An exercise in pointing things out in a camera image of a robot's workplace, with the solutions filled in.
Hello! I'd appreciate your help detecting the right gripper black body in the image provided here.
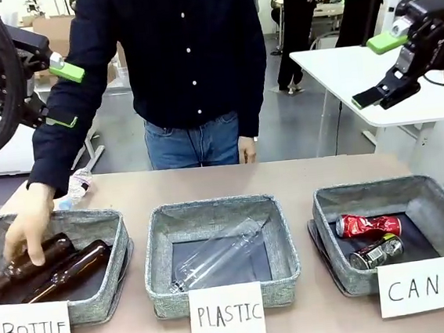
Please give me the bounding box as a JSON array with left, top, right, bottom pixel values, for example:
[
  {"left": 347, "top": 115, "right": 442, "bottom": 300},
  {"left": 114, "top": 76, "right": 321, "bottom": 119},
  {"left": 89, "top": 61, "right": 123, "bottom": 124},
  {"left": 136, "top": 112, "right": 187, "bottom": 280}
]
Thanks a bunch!
[{"left": 392, "top": 0, "right": 444, "bottom": 79}]

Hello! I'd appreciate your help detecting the brown glass bottle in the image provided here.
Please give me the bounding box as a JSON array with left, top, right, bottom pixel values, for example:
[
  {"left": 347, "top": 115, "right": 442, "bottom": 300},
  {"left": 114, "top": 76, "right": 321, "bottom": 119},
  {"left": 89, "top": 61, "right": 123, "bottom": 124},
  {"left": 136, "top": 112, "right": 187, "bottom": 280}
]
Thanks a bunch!
[
  {"left": 0, "top": 231, "right": 80, "bottom": 299},
  {"left": 15, "top": 238, "right": 116, "bottom": 305}
]

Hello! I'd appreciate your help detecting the crushed red can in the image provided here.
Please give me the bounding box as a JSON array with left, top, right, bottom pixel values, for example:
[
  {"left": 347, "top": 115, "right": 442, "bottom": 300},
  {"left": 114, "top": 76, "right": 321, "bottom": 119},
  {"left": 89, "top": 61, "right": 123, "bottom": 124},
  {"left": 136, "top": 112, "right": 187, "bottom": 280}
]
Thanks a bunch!
[{"left": 334, "top": 208, "right": 405, "bottom": 243}]

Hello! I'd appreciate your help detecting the clear plastic bottle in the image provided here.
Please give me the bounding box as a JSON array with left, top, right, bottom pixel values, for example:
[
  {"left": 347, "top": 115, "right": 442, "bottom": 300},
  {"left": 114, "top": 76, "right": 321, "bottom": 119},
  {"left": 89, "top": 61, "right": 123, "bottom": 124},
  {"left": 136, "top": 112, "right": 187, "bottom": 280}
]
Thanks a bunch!
[
  {"left": 163, "top": 215, "right": 277, "bottom": 294},
  {"left": 51, "top": 166, "right": 98, "bottom": 212}
]

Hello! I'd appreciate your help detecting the person's right forearm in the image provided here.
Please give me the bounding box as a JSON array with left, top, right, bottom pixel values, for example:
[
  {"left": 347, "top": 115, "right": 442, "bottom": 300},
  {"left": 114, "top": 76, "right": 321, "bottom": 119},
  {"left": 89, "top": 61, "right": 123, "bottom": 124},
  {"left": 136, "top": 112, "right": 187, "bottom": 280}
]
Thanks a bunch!
[{"left": 20, "top": 116, "right": 92, "bottom": 201}]

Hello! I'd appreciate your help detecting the person's left forearm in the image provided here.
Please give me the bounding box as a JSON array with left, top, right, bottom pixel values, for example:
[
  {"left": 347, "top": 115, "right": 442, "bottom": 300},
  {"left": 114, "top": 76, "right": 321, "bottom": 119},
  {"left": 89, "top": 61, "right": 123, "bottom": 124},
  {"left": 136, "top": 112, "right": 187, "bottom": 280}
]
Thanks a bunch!
[{"left": 229, "top": 51, "right": 275, "bottom": 140}]

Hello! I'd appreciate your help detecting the grey basket labelled bottle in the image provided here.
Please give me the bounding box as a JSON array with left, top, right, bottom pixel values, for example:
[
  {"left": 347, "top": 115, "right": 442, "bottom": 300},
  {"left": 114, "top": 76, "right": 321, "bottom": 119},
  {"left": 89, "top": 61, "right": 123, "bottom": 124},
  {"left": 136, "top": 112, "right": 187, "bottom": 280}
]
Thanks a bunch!
[{"left": 0, "top": 201, "right": 142, "bottom": 333}]

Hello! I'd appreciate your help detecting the grey basket labelled can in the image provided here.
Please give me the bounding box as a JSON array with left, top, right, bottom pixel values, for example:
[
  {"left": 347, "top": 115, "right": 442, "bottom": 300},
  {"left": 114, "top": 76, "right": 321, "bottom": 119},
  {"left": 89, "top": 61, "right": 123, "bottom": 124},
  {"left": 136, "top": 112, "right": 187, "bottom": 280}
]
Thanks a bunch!
[{"left": 303, "top": 172, "right": 444, "bottom": 299}]

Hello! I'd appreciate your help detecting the black drink can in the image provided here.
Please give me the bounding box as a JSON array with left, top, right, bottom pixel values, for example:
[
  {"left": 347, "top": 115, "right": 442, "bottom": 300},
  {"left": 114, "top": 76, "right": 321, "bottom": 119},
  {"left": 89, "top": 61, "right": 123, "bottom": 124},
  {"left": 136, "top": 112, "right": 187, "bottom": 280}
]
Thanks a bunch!
[{"left": 346, "top": 231, "right": 407, "bottom": 271}]

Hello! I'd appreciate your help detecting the grey basket labelled plastic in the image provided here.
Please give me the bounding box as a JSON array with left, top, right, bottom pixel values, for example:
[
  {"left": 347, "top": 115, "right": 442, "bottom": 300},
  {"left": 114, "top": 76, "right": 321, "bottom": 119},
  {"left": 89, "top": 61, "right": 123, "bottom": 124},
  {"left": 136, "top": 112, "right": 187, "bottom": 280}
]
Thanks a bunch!
[{"left": 137, "top": 190, "right": 305, "bottom": 320}]

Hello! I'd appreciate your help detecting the paper label reading can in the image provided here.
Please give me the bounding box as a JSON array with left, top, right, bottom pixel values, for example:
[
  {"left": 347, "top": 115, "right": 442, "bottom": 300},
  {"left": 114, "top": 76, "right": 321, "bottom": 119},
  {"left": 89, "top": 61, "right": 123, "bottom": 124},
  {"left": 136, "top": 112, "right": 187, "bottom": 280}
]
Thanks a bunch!
[{"left": 375, "top": 257, "right": 444, "bottom": 320}]

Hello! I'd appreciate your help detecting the person's right hand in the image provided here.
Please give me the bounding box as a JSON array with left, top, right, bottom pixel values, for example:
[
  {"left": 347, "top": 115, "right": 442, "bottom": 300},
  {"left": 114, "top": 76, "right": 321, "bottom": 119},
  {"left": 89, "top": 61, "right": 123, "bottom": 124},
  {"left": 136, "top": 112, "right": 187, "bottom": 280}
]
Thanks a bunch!
[{"left": 0, "top": 180, "right": 63, "bottom": 271}]

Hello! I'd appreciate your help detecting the person's left hand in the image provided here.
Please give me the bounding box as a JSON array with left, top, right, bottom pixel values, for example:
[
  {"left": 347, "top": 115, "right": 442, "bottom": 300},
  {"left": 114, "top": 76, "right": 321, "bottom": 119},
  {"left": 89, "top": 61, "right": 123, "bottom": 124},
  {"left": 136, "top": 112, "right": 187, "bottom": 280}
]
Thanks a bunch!
[{"left": 236, "top": 135, "right": 258, "bottom": 165}]

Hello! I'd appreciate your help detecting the white equipment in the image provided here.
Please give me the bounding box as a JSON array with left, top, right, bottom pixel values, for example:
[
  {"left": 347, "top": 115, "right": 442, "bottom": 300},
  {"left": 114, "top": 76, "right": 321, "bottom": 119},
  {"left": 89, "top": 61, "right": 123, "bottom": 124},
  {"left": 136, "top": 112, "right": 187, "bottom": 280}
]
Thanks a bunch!
[{"left": 384, "top": 0, "right": 417, "bottom": 32}]

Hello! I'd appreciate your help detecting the cardboard box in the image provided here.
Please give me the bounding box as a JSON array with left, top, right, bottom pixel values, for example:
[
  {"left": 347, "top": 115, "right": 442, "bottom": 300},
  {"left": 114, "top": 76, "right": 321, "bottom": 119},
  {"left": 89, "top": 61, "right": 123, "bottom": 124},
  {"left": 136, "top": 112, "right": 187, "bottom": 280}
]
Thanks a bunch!
[{"left": 30, "top": 13, "right": 81, "bottom": 62}]

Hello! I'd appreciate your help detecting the white desk with angled leg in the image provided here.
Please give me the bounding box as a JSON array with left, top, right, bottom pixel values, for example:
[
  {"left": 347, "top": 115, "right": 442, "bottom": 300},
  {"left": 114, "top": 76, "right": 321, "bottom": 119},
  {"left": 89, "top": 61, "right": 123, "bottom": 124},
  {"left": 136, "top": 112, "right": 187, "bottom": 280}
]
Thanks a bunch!
[{"left": 0, "top": 78, "right": 109, "bottom": 185}]

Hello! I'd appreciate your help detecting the bystander in black clothes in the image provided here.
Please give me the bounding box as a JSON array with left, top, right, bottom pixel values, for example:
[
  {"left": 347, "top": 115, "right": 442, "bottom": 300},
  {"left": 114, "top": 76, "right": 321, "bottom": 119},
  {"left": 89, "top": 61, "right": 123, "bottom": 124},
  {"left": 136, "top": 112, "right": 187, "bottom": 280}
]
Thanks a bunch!
[
  {"left": 270, "top": 0, "right": 340, "bottom": 96},
  {"left": 330, "top": 0, "right": 410, "bottom": 50}
]

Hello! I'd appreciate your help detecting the white table with metal legs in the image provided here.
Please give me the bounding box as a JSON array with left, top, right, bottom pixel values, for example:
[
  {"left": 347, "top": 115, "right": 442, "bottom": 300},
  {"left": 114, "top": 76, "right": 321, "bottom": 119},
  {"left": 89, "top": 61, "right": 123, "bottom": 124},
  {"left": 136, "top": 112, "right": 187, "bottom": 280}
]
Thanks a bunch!
[{"left": 288, "top": 37, "right": 444, "bottom": 186}]

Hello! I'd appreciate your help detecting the distant white desk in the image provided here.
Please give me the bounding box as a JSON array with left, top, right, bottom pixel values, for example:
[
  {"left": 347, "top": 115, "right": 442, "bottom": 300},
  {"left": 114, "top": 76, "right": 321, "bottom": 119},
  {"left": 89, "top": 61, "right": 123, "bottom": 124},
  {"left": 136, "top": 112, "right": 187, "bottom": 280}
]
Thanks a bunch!
[{"left": 308, "top": 0, "right": 348, "bottom": 35}]

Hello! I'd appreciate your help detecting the crumpled clear plastic bottle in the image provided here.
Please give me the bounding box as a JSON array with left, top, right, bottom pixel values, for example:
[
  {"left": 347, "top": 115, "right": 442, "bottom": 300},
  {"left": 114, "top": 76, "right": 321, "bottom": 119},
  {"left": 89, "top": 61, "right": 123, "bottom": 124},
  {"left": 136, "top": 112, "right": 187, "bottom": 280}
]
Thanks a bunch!
[{"left": 51, "top": 166, "right": 98, "bottom": 212}]

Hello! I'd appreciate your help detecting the person in navy shirt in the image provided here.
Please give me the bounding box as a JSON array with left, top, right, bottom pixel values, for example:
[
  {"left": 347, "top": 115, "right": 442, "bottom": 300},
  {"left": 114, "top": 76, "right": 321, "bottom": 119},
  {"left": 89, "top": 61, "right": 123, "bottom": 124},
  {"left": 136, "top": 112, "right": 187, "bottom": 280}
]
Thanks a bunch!
[{"left": 28, "top": 0, "right": 277, "bottom": 183}]

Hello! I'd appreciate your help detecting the paper label reading plastic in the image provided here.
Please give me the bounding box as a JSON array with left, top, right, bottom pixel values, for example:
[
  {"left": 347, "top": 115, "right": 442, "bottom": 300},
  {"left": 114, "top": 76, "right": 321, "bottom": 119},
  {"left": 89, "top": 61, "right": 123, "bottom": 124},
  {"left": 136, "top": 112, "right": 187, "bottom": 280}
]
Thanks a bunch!
[{"left": 186, "top": 281, "right": 267, "bottom": 333}]

